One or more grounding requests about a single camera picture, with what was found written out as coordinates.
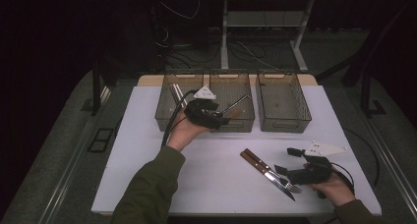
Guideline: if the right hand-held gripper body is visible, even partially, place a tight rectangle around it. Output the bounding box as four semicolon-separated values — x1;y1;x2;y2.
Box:
288;140;348;186

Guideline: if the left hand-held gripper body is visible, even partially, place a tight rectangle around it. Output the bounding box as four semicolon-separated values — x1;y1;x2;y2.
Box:
184;84;224;131

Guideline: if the small wooden-handled spoon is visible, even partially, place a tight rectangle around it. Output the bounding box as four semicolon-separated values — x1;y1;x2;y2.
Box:
227;108;245;120

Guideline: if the metal spoon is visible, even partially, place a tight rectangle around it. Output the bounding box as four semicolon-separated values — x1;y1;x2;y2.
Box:
219;94;253;116

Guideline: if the white chopstick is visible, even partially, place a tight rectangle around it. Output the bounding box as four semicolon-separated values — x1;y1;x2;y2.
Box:
170;84;185;108
175;83;189;106

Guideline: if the smoky transparent plastic bin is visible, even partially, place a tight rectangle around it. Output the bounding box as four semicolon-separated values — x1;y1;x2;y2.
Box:
208;69;256;134
154;69;205;133
255;69;313;134

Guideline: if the person's left hand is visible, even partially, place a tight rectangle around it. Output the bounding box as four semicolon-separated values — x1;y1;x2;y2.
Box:
166;110;210;152

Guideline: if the person's right hand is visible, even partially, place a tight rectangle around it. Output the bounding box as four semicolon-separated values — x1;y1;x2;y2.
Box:
303;163;352;207

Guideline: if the white table mat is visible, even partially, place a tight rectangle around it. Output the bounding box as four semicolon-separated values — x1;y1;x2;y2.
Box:
90;84;383;217

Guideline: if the black metal stand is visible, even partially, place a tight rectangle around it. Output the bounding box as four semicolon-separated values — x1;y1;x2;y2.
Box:
316;1;417;119
91;58;117;117

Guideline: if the wooden-handled fork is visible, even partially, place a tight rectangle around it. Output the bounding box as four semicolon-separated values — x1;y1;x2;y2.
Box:
245;148;303;194

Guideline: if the left hand-held gripper black cable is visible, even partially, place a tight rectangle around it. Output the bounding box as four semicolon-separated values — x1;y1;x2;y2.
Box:
161;89;199;148

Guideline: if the wooden-handled knife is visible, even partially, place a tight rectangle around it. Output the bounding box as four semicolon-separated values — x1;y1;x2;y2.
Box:
239;151;297;201

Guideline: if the tangle of floor cables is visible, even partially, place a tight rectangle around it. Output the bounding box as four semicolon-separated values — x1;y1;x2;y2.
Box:
151;0;279;71

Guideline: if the black floor cable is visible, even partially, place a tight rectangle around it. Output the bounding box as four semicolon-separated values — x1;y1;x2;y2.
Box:
342;127;382;190

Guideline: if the white metal desk frame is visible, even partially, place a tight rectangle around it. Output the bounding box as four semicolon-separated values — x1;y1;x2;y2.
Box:
208;0;363;73

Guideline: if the aluminium floor rail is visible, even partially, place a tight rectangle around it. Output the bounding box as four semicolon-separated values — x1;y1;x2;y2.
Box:
37;85;112;224
367;115;417;212

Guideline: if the black floor frame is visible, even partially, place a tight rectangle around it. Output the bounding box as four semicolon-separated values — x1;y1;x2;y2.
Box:
88;128;115;153

